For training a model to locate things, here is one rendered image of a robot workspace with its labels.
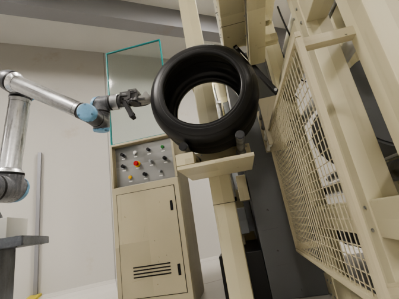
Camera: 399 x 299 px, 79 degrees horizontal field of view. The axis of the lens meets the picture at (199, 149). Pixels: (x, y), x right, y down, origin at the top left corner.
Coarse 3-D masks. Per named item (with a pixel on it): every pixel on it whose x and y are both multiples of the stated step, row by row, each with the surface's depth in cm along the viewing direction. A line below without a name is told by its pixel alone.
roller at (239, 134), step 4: (236, 132) 116; (240, 132) 115; (236, 136) 115; (240, 136) 115; (244, 136) 116; (236, 140) 120; (240, 140) 117; (244, 140) 121; (236, 144) 128; (240, 144) 124; (244, 144) 128; (240, 148) 131; (244, 148) 136; (240, 152) 140; (244, 152) 145
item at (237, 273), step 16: (192, 0) 188; (192, 16) 184; (192, 32) 180; (208, 96) 164; (208, 112) 161; (224, 176) 148; (224, 192) 146; (224, 208) 144; (224, 224) 141; (224, 240) 139; (240, 240) 138; (224, 256) 137; (240, 256) 135; (240, 272) 133; (240, 288) 131
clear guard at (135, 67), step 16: (128, 48) 232; (144, 48) 229; (160, 48) 225; (112, 64) 230; (128, 64) 227; (144, 64) 224; (160, 64) 221; (112, 80) 226; (128, 80) 223; (144, 80) 219; (112, 112) 217; (144, 112) 211; (112, 128) 212; (128, 128) 210; (144, 128) 207; (160, 128) 204; (112, 144) 208
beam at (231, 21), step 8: (216, 0) 142; (224, 0) 130; (232, 0) 131; (240, 0) 131; (224, 8) 135; (232, 8) 136; (240, 8) 137; (224, 16) 140; (232, 16) 141; (240, 16) 142; (224, 24) 146; (232, 24) 147; (240, 24) 148; (224, 32) 152; (232, 32) 153; (240, 32) 154; (224, 40) 159; (232, 40) 160; (240, 40) 162; (232, 48) 168
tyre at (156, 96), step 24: (192, 48) 130; (216, 48) 127; (168, 72) 128; (192, 72) 154; (216, 72) 153; (240, 72) 120; (168, 96) 152; (240, 96) 117; (168, 120) 121; (216, 120) 116; (240, 120) 116; (192, 144) 122; (216, 144) 121
